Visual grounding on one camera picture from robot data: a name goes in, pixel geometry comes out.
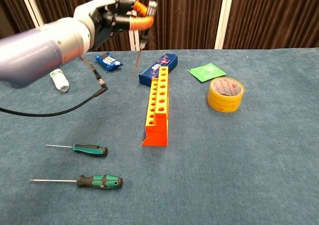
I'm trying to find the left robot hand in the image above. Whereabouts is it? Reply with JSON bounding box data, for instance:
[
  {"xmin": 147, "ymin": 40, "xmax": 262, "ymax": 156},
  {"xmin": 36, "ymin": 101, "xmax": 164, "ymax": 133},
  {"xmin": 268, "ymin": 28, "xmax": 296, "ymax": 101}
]
[{"xmin": 73, "ymin": 0, "xmax": 154, "ymax": 51}]

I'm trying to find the silver black precision screwdriver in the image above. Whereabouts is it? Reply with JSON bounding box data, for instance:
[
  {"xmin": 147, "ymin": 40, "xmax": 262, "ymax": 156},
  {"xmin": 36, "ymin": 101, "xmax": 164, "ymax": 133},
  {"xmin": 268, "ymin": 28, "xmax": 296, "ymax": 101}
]
[{"xmin": 132, "ymin": 0, "xmax": 159, "ymax": 78}]

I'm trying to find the orange yellow tool holder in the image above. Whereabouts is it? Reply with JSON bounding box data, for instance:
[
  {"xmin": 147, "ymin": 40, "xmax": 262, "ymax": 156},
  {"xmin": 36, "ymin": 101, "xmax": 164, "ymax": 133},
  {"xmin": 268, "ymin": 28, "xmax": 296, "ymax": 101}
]
[{"xmin": 141, "ymin": 66, "xmax": 170, "ymax": 146}]

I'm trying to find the small teal black screwdriver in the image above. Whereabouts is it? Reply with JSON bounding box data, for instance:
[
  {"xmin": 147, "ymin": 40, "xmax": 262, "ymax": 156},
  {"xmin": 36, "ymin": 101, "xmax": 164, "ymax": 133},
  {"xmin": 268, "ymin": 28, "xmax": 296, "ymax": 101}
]
[{"xmin": 45, "ymin": 143, "xmax": 109, "ymax": 158}]

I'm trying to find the large green black screwdriver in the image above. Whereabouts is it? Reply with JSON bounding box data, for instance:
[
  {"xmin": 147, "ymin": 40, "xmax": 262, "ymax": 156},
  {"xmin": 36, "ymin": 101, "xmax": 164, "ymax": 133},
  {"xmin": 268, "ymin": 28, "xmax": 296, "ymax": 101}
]
[{"xmin": 30, "ymin": 174, "xmax": 124, "ymax": 190}]

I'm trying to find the blue snack packet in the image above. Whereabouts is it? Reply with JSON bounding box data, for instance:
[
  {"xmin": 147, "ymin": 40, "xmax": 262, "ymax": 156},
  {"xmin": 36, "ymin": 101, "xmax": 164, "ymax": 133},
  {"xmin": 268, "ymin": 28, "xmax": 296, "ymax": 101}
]
[{"xmin": 94, "ymin": 51, "xmax": 124, "ymax": 72}]

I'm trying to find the small white plastic bottle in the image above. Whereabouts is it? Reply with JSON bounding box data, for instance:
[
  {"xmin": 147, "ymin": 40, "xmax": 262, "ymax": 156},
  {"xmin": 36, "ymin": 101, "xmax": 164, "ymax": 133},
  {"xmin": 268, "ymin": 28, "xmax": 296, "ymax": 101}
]
[{"xmin": 49, "ymin": 69, "xmax": 70, "ymax": 93}]

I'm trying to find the blue cardboard box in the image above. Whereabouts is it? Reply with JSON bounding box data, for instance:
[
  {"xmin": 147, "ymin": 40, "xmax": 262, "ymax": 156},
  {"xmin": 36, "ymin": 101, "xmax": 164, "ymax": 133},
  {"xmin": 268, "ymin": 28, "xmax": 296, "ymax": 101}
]
[{"xmin": 139, "ymin": 52, "xmax": 178, "ymax": 88}]

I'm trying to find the green sachet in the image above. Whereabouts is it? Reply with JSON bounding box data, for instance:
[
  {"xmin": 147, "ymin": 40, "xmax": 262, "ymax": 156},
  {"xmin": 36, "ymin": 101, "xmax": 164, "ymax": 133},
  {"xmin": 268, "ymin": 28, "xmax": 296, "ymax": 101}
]
[{"xmin": 187, "ymin": 63, "xmax": 227, "ymax": 83}]

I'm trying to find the yellow packing tape roll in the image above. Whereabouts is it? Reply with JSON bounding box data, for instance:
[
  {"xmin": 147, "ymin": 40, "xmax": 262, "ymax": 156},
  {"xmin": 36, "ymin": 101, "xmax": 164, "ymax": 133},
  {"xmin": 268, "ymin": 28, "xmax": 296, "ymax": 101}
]
[{"xmin": 207, "ymin": 77, "xmax": 246, "ymax": 113}]

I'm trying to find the white screen frame post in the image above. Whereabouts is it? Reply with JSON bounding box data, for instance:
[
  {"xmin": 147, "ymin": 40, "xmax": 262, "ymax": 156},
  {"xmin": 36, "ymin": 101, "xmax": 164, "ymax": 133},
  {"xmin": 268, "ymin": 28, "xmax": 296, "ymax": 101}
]
[
  {"xmin": 123, "ymin": 0, "xmax": 141, "ymax": 51},
  {"xmin": 214, "ymin": 0, "xmax": 236, "ymax": 50},
  {"xmin": 17, "ymin": 0, "xmax": 46, "ymax": 28}
]

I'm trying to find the black cable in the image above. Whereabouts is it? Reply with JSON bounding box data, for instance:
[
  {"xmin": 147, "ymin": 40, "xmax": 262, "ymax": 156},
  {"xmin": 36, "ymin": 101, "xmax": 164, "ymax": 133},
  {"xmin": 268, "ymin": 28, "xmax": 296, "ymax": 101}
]
[{"xmin": 0, "ymin": 55, "xmax": 109, "ymax": 117}]

